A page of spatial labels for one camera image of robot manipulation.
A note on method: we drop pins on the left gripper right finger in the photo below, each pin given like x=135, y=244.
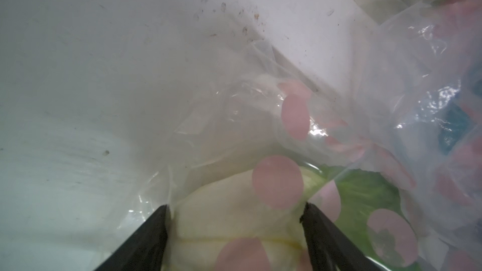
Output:
x=328, y=247

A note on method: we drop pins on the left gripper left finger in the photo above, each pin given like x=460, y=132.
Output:
x=144, y=249

